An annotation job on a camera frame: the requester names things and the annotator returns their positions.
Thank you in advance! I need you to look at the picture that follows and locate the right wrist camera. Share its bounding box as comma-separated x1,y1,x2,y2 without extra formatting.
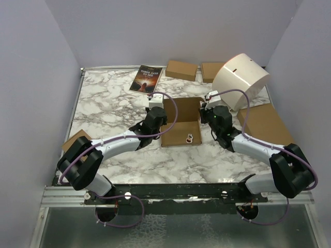
204,90,221,110

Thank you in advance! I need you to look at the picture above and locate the cardboard box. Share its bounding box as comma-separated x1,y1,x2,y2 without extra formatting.
62,129,92,159
201,62,225,83
165,60,198,82
161,97,204,147
245,103,295,146

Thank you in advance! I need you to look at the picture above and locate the small cartoon figure eraser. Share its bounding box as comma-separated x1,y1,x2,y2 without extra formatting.
186,134,193,144

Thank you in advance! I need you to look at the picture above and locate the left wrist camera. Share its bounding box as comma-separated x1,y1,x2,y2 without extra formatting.
148,94,164,110

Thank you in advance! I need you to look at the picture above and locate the Three Days To See book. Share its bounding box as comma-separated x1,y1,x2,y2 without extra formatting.
129,65,162,94

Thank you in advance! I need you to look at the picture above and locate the white cylindrical drum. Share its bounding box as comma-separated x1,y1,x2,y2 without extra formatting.
212,53,270,100

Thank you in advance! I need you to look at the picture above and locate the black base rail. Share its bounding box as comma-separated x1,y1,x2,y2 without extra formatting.
84,183,267,215

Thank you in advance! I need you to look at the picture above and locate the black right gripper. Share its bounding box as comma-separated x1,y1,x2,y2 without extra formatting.
198,102,221,136

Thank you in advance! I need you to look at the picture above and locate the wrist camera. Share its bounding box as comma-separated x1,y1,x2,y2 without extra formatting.
204,90,221,110
148,94,164,110

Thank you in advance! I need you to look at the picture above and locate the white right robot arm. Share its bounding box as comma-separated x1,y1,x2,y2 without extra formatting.
199,103,316,202

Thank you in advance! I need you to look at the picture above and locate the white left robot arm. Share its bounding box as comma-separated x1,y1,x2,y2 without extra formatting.
57,106,167,204

